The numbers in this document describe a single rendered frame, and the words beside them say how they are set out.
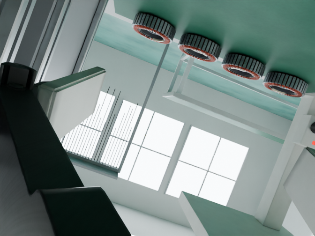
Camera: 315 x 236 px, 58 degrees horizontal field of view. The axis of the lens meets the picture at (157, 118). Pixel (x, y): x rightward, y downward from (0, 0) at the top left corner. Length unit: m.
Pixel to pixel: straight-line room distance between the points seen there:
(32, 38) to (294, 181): 0.33
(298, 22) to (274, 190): 0.57
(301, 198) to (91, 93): 0.13
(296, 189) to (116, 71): 6.41
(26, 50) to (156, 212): 6.78
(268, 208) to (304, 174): 0.78
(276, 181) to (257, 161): 6.44
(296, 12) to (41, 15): 0.36
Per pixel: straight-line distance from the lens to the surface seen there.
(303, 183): 0.18
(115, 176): 3.60
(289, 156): 0.95
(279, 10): 0.51
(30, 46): 0.39
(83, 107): 0.16
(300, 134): 0.92
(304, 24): 0.53
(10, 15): 0.33
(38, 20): 0.40
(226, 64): 0.78
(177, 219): 7.22
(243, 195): 7.49
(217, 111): 3.18
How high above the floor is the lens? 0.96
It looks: 1 degrees up
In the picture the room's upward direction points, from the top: 159 degrees counter-clockwise
